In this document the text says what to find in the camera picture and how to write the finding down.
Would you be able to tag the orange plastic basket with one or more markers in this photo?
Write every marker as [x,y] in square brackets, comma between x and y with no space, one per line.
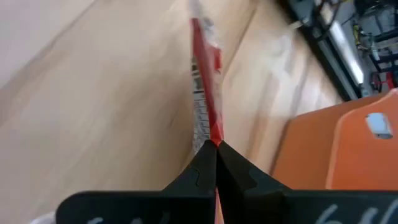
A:
[357,155]

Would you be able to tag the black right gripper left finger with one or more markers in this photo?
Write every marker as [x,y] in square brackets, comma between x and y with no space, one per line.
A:
[174,205]

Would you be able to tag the black table edge rail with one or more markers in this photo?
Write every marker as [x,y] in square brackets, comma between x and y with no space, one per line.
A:
[323,53]

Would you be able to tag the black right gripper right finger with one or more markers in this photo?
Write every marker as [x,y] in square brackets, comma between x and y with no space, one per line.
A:
[267,205]

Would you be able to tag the red clamp stand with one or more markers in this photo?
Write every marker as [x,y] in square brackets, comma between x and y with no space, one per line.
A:
[385,79]

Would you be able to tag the silver aluminium frame rail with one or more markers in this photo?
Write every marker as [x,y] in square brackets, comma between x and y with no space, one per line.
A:
[346,53]

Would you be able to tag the red popcorn bag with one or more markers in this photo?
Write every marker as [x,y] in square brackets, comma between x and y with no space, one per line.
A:
[206,77]

